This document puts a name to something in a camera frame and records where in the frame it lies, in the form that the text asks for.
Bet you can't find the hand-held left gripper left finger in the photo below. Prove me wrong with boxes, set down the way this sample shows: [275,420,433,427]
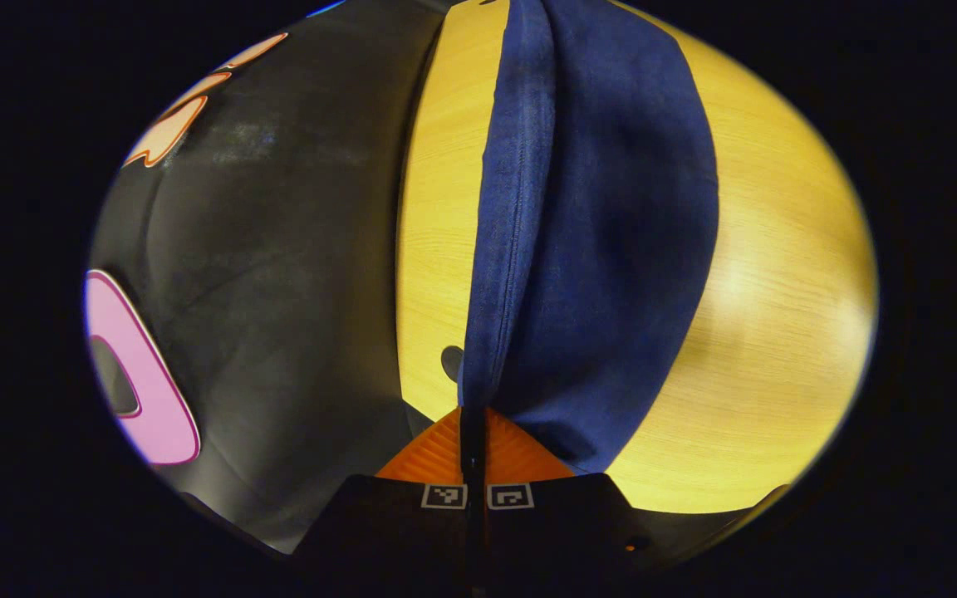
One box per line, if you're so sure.
[292,407,476,586]

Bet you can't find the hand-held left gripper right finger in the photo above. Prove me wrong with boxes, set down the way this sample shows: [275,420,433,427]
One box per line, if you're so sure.
[480,405,655,586]

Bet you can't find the blue jeans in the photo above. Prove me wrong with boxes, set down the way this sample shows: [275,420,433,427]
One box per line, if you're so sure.
[456,0,721,476]

